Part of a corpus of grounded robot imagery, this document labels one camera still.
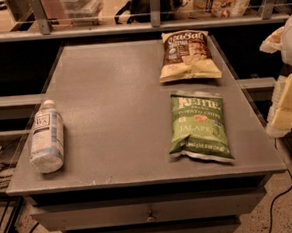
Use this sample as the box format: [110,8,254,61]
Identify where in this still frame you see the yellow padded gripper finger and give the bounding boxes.
[259,27,284,54]
[266,74,292,138]

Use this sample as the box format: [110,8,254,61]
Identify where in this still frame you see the black bag on shelf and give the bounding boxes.
[114,0,190,24]

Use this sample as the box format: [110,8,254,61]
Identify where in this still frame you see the brown chip bag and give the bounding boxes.
[159,30,222,82]

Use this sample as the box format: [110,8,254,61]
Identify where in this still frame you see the black cables left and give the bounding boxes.
[0,134,40,233]

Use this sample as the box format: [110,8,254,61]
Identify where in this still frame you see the black floor cable right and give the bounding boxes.
[260,136,292,233]

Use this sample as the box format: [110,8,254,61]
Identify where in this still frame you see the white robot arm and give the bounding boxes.
[259,14,292,138]

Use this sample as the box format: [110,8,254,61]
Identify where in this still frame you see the upper drawer knob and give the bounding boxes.
[146,211,156,223]

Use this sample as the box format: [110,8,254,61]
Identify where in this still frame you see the clear plastic containers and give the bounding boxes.
[60,0,104,26]

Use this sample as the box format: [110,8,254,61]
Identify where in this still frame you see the green Kettle chip bag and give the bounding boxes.
[169,91,234,162]

